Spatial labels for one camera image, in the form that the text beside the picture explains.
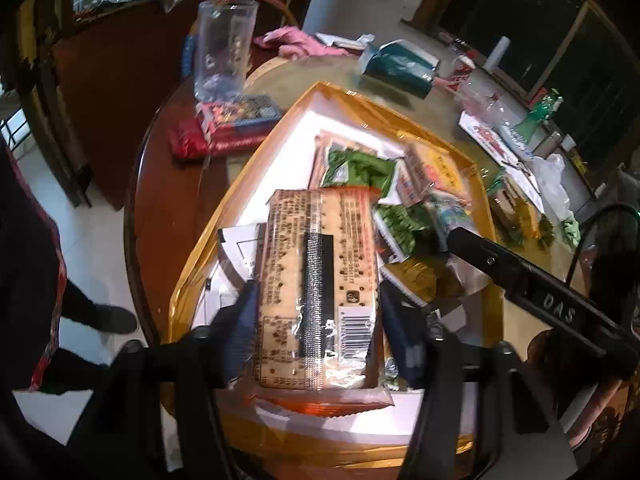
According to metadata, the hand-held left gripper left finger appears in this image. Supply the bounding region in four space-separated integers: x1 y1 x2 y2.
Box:
70 281 261 480

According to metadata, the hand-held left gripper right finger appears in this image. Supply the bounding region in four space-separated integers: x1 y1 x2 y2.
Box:
378 281 576 480

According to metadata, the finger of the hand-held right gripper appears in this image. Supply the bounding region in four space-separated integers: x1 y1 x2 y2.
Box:
446 227 533 301

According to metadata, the clear blue snack packet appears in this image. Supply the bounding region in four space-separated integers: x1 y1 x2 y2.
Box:
425 192 476 241

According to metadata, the brown green snack packet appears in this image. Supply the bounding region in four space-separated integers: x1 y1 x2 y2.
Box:
382 255 453 306
375 202 433 263

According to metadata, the yellow orange snack packet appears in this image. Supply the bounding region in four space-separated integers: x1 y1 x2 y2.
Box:
402 142 473 206

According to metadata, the white green snack packet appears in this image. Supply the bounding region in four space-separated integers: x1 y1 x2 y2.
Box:
320 147 401 201

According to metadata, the yellow-rimmed white tray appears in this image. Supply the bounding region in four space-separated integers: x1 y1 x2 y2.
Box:
167 81 503 466

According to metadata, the person's right hand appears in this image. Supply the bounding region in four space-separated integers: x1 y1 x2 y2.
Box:
530 330 631 453

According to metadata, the yellow green snack packet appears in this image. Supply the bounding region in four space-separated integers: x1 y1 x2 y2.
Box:
487 170 543 246

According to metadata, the dark chair back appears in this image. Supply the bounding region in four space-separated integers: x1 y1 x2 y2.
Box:
565 202 640 311

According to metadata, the small green packet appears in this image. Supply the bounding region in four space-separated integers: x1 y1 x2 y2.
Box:
560 215 582 253

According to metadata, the white paper card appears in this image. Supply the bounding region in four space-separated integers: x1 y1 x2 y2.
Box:
217 222 266 281

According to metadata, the white plastic bag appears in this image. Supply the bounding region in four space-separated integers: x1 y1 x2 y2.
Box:
530 152 573 221

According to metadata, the printed paper flyer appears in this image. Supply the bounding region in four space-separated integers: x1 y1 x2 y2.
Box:
458 110 546 211

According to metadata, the person's black shoe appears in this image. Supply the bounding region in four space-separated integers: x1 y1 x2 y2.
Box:
60 280 138 333

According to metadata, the clear plastic bag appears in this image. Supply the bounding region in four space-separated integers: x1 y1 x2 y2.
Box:
457 80 506 116

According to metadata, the green bottle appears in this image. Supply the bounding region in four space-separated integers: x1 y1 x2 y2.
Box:
520 87 563 126

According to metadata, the red bag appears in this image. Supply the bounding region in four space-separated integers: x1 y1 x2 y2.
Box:
167 110 281 161

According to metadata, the white cylinder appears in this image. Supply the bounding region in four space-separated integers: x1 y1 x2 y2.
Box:
484 36 512 73

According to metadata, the teal tissue box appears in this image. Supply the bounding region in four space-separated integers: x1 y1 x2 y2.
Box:
357 40 441 98

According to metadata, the person's dark red-trimmed garment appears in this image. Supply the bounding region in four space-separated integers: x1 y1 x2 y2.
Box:
0 135 68 396

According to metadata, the blue printed packet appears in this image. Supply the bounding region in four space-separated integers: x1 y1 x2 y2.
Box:
200 94 283 133

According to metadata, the wooden cabinet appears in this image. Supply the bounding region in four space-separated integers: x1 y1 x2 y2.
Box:
50 0 211 211

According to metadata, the pink cloth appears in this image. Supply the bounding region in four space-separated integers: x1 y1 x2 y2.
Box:
254 26 353 60

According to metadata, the clear plastic container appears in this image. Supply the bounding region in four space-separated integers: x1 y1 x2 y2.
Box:
192 0 260 103

